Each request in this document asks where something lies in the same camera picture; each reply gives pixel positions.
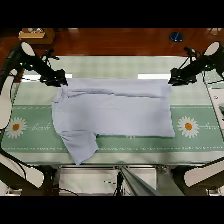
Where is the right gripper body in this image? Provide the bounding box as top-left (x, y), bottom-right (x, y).
top-left (168, 66), bottom-right (198, 87)

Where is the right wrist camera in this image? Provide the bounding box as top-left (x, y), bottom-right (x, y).
top-left (183, 46), bottom-right (201, 67)

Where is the tan box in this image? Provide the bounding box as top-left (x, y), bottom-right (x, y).
top-left (18, 27), bottom-right (56, 45)

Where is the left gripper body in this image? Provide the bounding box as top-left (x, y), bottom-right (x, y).
top-left (39, 68), bottom-right (69, 88)

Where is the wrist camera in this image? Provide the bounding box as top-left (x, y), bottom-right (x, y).
top-left (42, 48), bottom-right (61, 68)
top-left (183, 46), bottom-right (201, 67)

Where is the blue round object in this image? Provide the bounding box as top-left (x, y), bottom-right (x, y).
top-left (169, 31), bottom-right (185, 43)

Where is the light blue T-shirt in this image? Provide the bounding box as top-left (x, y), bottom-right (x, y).
top-left (50, 77), bottom-right (176, 166)

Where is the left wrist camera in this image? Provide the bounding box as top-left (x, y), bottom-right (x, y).
top-left (42, 48), bottom-right (61, 68)

